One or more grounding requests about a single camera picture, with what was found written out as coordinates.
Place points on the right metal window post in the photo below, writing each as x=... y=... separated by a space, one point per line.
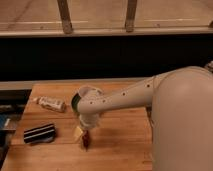
x=130 y=15

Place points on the metal window post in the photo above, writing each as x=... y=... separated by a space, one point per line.
x=130 y=15
x=65 y=16

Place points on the left metal window post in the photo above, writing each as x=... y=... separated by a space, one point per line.
x=65 y=16

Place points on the red chili pepper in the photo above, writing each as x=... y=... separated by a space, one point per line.
x=86 y=140

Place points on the green bowl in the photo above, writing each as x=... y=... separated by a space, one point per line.
x=74 y=103

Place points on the black white striped cloth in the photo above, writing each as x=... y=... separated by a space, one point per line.
x=45 y=133

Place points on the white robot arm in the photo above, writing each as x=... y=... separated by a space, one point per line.
x=181 y=103

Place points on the clear plastic cup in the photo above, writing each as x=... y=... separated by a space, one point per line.
x=89 y=91

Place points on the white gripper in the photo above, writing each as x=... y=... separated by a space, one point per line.
x=87 y=122

